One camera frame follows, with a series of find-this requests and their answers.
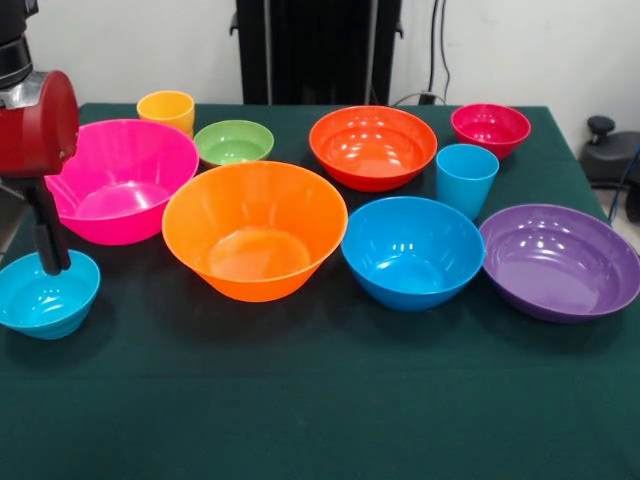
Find red-orange bowl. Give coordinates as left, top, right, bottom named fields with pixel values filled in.
left=308, top=104, right=439, bottom=194

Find black chair base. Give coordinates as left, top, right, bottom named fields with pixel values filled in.
left=579, top=115, right=640, bottom=189

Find yellow cup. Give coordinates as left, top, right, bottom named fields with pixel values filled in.
left=136, top=89, right=196, bottom=140

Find large orange bowl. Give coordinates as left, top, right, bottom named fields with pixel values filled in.
left=161, top=160, right=350, bottom=304

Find black wall cable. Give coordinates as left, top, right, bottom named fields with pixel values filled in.
left=422, top=0, right=454, bottom=104

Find small teal bowl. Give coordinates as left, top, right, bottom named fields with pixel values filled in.
left=0, top=248, right=102, bottom=341

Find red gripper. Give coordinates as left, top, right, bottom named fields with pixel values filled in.
left=0, top=69, right=81, bottom=276

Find blue cup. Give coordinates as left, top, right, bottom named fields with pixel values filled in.
left=435, top=143, right=501, bottom=223

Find purple bowl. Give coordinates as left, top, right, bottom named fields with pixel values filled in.
left=478, top=203, right=640, bottom=324

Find large pink bowl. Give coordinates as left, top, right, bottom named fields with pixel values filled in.
left=43, top=118, right=200, bottom=247

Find small green bowl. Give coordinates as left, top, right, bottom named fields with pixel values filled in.
left=193, top=119, right=276, bottom=169

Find medium blue bowl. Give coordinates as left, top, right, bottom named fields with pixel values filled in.
left=340, top=195, right=487, bottom=314

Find dark green tablecloth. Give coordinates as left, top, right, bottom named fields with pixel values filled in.
left=0, top=102, right=640, bottom=480

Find small crimson bowl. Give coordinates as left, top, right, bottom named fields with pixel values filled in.
left=449, top=102, right=533, bottom=161

